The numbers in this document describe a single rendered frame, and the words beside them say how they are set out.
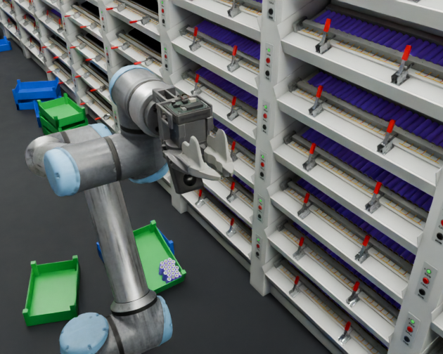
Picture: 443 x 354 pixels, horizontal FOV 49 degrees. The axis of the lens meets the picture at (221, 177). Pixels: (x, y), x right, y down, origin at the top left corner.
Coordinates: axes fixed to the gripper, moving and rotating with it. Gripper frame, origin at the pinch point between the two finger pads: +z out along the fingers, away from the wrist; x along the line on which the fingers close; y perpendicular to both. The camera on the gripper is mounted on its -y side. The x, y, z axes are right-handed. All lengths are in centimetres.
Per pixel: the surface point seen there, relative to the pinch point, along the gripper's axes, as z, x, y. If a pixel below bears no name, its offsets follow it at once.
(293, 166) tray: -61, 60, -47
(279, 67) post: -70, 60, -15
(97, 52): -246, 49, -54
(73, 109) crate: -260, 31, -93
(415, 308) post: -8, 65, -68
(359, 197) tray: -35, 66, -46
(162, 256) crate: -113, 29, -111
